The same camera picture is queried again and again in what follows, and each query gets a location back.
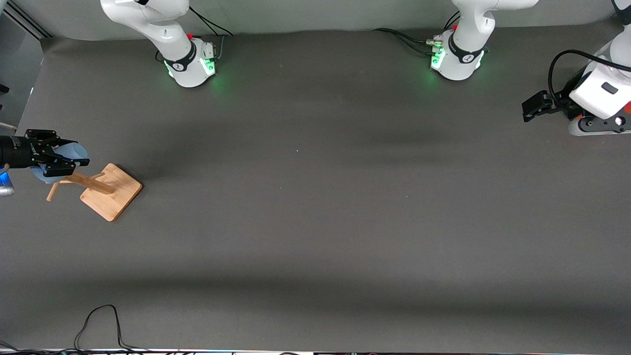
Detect light blue plastic cup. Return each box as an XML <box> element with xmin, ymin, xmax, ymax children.
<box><xmin>31</xmin><ymin>141</ymin><xmax>90</xmax><ymax>184</ymax></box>

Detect wooden cup stand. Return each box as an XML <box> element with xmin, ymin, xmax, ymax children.
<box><xmin>46</xmin><ymin>163</ymin><xmax>143</xmax><ymax>222</ymax></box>

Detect black left arm gripper cable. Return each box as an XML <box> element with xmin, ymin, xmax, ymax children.
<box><xmin>548</xmin><ymin>49</ymin><xmax>631</xmax><ymax>108</ymax></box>

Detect dark metal rail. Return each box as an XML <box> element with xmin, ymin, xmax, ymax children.
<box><xmin>4</xmin><ymin>0</ymin><xmax>51</xmax><ymax>39</ymax></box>

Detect black left arm base cables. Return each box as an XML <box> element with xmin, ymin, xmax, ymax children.
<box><xmin>371</xmin><ymin>10</ymin><xmax>461</xmax><ymax>56</ymax></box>

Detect black arm base cables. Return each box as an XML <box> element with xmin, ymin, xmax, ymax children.
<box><xmin>371</xmin><ymin>10</ymin><xmax>461</xmax><ymax>56</ymax></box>
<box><xmin>186</xmin><ymin>6</ymin><xmax>234</xmax><ymax>63</ymax></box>

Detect thin black looped cable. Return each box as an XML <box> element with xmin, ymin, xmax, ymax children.
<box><xmin>74</xmin><ymin>304</ymin><xmax>148</xmax><ymax>353</ymax></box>

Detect black right arm base cables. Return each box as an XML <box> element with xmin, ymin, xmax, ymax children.
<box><xmin>186</xmin><ymin>6</ymin><xmax>234</xmax><ymax>63</ymax></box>

